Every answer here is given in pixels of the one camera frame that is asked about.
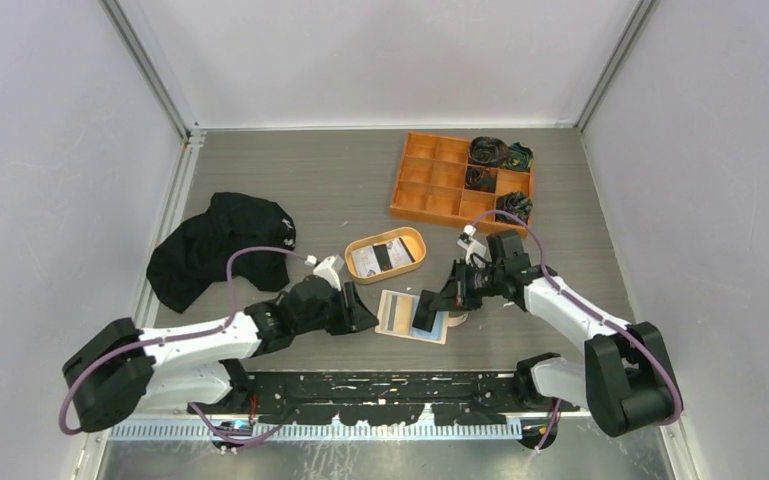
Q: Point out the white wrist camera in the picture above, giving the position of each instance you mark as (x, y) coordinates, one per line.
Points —
(329, 270)
(475, 251)

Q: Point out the dark rolled tie middle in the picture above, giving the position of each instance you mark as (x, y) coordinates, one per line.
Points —
(481, 179)

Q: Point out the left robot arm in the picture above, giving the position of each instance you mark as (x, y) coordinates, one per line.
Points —
(124, 370)

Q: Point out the yellow oval tray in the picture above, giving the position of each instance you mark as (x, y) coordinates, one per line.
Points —
(412, 238)

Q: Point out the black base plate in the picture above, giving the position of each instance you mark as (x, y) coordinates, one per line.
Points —
(468, 398)

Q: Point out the green patterned rolled tie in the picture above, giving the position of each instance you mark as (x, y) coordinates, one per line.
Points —
(520, 159)

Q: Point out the silver credit card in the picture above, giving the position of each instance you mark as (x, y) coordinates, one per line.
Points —
(365, 261)

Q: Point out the beige leather card holder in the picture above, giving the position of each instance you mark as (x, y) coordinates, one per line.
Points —
(438, 336)

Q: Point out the orange credit card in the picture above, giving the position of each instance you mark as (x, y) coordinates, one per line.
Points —
(397, 313)

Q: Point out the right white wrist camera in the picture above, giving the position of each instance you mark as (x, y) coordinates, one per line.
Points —
(475, 251)

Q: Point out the dark rolled tie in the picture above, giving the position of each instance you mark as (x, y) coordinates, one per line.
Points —
(488, 151)
(481, 179)

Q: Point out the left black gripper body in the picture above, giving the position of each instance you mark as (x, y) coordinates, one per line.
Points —
(334, 317)

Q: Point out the orange compartment organizer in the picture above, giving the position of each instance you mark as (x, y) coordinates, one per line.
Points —
(430, 185)

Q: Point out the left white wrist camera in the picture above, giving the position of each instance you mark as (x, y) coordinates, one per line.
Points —
(329, 270)

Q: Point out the black cloth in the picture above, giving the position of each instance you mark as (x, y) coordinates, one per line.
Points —
(194, 256)

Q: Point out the dark rolled tie top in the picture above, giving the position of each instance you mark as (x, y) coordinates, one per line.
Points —
(488, 151)

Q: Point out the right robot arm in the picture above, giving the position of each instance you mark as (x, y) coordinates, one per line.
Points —
(626, 380)

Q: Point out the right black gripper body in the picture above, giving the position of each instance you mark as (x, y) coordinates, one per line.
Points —
(481, 282)

